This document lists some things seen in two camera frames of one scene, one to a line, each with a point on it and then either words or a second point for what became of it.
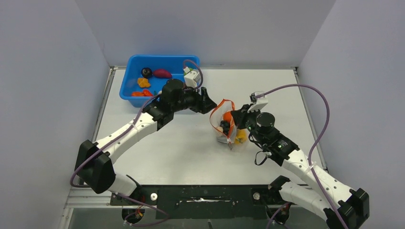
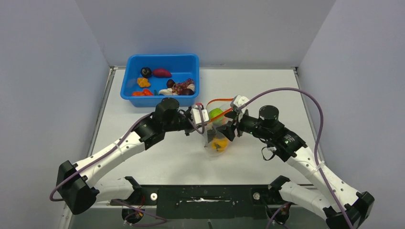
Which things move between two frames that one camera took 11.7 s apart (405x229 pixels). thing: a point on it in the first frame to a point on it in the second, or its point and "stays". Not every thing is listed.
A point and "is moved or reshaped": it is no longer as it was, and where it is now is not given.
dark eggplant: (146, 72) stays
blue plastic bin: (144, 75) stays
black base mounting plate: (202, 201) stays
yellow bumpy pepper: (241, 136) to (219, 143)
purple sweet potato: (162, 73) stays
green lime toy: (190, 69) to (214, 112)
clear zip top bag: (222, 121) is moved or reshaped
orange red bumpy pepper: (137, 94) stays
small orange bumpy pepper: (143, 82) stays
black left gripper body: (190, 99) to (183, 123)
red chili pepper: (146, 93) stays
